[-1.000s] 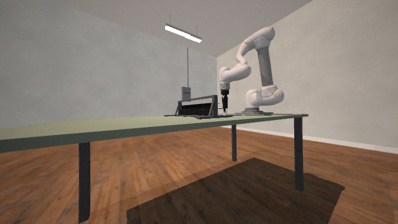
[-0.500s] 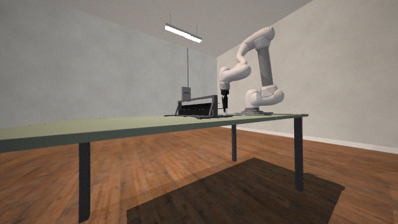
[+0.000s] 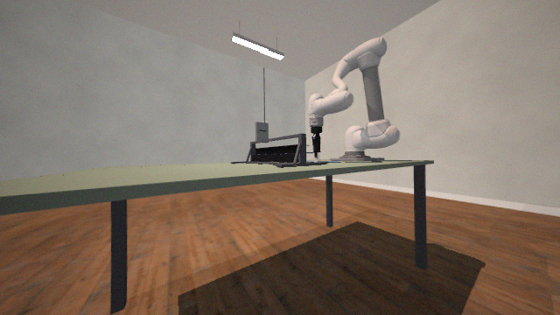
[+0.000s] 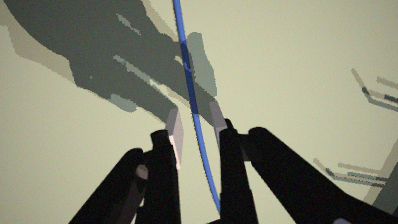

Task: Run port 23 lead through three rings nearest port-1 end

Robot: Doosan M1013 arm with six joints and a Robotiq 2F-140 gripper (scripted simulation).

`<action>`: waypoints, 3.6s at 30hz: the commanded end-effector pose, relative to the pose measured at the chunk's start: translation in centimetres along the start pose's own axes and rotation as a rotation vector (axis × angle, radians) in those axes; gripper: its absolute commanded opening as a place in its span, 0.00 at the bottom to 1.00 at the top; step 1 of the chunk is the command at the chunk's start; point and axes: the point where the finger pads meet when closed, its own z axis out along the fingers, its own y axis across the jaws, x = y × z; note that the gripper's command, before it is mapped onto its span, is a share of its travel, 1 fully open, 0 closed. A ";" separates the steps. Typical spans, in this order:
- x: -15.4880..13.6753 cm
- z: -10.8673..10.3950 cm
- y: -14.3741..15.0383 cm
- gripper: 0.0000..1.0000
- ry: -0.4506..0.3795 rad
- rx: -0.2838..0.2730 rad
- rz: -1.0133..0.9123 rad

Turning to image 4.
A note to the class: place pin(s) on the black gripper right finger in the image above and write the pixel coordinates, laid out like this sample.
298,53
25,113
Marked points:
307,195

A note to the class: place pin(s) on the blue cable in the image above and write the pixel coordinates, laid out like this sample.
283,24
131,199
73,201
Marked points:
188,74

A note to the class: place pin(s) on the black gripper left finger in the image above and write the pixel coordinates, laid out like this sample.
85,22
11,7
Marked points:
116,199

